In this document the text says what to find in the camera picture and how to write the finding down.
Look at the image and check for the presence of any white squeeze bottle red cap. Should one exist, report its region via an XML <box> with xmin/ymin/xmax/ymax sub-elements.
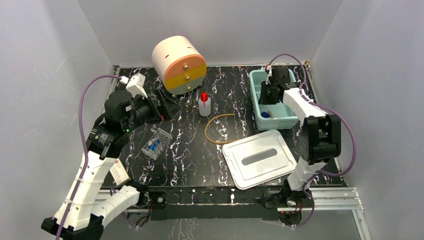
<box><xmin>198</xmin><ymin>92</ymin><xmax>212</xmax><ymax>117</ymax></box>

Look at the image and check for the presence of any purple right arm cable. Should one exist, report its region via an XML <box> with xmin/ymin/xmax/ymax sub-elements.
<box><xmin>266</xmin><ymin>53</ymin><xmax>357</xmax><ymax>229</ymax></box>

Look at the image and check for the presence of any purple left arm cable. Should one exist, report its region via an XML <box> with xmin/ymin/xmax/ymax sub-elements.
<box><xmin>54</xmin><ymin>74</ymin><xmax>123</xmax><ymax>240</ymax></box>

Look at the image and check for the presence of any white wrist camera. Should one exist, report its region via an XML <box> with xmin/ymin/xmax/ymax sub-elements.
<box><xmin>119</xmin><ymin>73</ymin><xmax>148</xmax><ymax>98</ymax></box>
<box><xmin>264</xmin><ymin>65</ymin><xmax>273</xmax><ymax>85</ymax></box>

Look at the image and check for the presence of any clear test tube rack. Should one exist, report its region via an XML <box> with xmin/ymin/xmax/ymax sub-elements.
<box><xmin>141</xmin><ymin>128</ymin><xmax>173</xmax><ymax>160</ymax></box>

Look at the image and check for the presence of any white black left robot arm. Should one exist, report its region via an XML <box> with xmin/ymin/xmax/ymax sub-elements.
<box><xmin>41</xmin><ymin>88</ymin><xmax>182</xmax><ymax>240</ymax></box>

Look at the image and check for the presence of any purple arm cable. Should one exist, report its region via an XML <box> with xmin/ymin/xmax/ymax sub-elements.
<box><xmin>54</xmin><ymin>74</ymin><xmax>123</xmax><ymax>240</ymax></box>
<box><xmin>266</xmin><ymin>53</ymin><xmax>357</xmax><ymax>229</ymax></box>

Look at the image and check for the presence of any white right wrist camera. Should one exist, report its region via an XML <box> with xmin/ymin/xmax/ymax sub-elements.
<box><xmin>264</xmin><ymin>65</ymin><xmax>273</xmax><ymax>85</ymax></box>

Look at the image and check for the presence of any white bin lid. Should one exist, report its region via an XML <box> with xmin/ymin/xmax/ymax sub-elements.
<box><xmin>222</xmin><ymin>129</ymin><xmax>297</xmax><ymax>190</ymax></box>

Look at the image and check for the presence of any graduated cylinder blue base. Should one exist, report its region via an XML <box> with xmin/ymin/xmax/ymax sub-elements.
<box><xmin>259</xmin><ymin>105</ymin><xmax>269</xmax><ymax>118</ymax></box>

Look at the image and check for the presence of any teal plastic bin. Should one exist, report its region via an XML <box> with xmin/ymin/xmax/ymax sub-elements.
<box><xmin>249</xmin><ymin>69</ymin><xmax>299</xmax><ymax>131</ymax></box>

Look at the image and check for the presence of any round cabinet with coloured drawers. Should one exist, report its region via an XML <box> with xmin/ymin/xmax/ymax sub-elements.
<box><xmin>151</xmin><ymin>35</ymin><xmax>207</xmax><ymax>96</ymax></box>

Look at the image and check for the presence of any yellow rubber tube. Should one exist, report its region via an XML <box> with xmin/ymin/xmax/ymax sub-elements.
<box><xmin>204</xmin><ymin>113</ymin><xmax>238</xmax><ymax>145</ymax></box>

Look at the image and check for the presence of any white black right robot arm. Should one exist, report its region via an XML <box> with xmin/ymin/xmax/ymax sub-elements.
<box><xmin>258</xmin><ymin>66</ymin><xmax>341</xmax><ymax>207</ymax></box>

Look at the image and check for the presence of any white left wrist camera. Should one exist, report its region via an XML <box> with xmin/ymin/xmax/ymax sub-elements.
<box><xmin>119</xmin><ymin>73</ymin><xmax>148</xmax><ymax>98</ymax></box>

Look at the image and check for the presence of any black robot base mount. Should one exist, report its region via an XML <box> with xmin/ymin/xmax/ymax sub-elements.
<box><xmin>118</xmin><ymin>185</ymin><xmax>314</xmax><ymax>229</ymax></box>

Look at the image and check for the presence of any white green small box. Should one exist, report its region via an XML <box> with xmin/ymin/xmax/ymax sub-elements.
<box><xmin>109</xmin><ymin>158</ymin><xmax>131</xmax><ymax>187</ymax></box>

